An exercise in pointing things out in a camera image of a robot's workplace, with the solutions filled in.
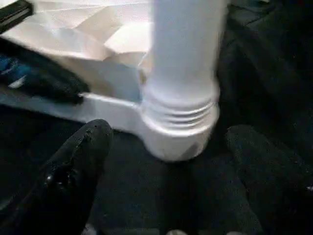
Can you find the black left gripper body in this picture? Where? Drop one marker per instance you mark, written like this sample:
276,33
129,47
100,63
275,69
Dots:
12,71

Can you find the black plastic mat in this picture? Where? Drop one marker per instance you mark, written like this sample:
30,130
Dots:
269,73

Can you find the white plastic table leg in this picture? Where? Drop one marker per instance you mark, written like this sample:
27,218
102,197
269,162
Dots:
185,49

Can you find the white plastic table top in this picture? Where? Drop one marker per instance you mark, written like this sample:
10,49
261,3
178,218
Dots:
73,36

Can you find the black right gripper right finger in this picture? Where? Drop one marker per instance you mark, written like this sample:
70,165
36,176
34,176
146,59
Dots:
274,183

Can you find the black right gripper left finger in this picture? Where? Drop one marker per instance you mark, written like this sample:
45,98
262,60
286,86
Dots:
61,183

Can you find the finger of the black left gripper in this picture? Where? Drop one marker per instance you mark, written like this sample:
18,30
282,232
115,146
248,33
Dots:
56,83

